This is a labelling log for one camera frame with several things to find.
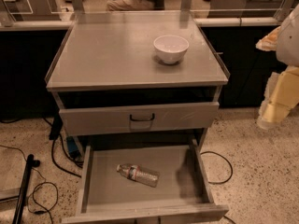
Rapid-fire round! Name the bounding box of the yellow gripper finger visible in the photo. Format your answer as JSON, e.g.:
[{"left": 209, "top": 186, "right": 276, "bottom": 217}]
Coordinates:
[
  {"left": 257, "top": 66, "right": 299, "bottom": 130},
  {"left": 256, "top": 27, "right": 280, "bottom": 51}
]

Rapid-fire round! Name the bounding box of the clear plastic water bottle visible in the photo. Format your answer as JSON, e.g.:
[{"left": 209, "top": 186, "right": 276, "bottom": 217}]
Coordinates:
[{"left": 117, "top": 163, "right": 160, "bottom": 188}]

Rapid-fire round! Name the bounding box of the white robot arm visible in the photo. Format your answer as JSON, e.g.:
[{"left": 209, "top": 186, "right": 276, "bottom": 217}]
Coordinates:
[{"left": 256, "top": 6, "right": 299, "bottom": 130}]

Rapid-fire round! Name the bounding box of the grey metal drawer cabinet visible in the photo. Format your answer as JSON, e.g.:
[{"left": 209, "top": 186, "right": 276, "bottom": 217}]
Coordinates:
[{"left": 44, "top": 10, "right": 231, "bottom": 151}]

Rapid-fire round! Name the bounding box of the grey open middle drawer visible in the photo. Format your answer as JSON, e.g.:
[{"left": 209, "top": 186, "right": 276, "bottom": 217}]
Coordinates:
[{"left": 62, "top": 145, "right": 229, "bottom": 224}]

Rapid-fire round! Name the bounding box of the grey top drawer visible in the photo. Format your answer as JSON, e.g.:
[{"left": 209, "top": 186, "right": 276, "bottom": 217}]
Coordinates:
[{"left": 60, "top": 102, "right": 219, "bottom": 136}]

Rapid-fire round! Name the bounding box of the white ceramic bowl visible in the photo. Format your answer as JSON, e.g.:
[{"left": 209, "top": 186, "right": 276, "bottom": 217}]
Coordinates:
[{"left": 153, "top": 35, "right": 189, "bottom": 64}]

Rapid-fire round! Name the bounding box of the black pole on floor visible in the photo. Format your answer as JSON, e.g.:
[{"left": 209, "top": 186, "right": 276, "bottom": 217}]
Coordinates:
[{"left": 12, "top": 154, "right": 40, "bottom": 224}]

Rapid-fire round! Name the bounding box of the white counter rail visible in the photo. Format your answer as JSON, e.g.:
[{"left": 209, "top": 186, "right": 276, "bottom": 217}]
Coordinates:
[{"left": 0, "top": 17, "right": 281, "bottom": 32}]

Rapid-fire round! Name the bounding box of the black floor cable right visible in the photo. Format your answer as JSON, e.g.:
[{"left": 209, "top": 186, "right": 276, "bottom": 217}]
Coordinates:
[{"left": 200, "top": 150, "right": 235, "bottom": 186}]

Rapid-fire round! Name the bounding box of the black floor cable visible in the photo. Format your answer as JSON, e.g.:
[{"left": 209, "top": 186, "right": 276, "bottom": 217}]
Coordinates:
[
  {"left": 0, "top": 144, "right": 60, "bottom": 224},
  {"left": 200, "top": 150, "right": 235, "bottom": 186}
]

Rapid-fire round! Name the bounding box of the black drawer handle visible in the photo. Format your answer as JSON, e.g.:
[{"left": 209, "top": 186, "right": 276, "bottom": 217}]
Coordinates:
[{"left": 129, "top": 113, "right": 155, "bottom": 122}]

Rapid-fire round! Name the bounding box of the black thick cable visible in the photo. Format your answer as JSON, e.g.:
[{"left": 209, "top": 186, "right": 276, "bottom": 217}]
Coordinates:
[{"left": 42, "top": 118, "right": 84, "bottom": 178}]

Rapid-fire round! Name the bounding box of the black floor cable left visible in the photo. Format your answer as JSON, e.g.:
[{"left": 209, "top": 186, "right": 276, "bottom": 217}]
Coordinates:
[{"left": 0, "top": 144, "right": 60, "bottom": 224}]

